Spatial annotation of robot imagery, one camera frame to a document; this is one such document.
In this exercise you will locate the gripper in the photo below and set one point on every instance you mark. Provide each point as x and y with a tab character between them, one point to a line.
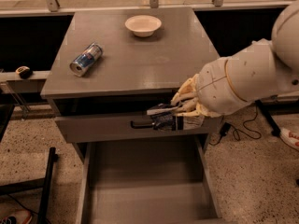
214	88

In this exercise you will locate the blue chip bag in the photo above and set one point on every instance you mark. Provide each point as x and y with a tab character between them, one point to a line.
163	118

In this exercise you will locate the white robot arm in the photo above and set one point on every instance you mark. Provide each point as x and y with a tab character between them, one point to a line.
263	69

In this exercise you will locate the grey open bottom drawer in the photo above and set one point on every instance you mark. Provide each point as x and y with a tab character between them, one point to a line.
161	180

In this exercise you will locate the grey middle drawer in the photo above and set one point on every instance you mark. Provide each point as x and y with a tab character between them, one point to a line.
117	126

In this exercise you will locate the grey drawer cabinet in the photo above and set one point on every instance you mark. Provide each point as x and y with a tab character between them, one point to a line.
133	74

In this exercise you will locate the white paper bowl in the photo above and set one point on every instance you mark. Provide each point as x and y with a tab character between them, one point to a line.
143	25

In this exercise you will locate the blue silver drink can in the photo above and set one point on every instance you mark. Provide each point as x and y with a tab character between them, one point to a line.
86	59

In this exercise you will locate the white red shoe right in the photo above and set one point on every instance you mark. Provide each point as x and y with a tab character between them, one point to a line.
290	138

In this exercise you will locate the white red shoe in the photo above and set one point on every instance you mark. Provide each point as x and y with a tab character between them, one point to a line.
17	217
290	138

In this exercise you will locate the yellow black tape measure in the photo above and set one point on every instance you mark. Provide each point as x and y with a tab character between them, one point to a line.
24	72

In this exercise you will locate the white red shoe left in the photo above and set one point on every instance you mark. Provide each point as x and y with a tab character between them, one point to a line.
17	217

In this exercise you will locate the black power adapter with cable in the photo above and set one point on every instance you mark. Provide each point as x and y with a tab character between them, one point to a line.
227	127

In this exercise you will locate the black drawer handle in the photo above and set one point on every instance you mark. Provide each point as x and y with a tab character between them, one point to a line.
141	124

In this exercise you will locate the black chair frame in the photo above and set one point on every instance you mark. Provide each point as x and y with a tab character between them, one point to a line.
43	183

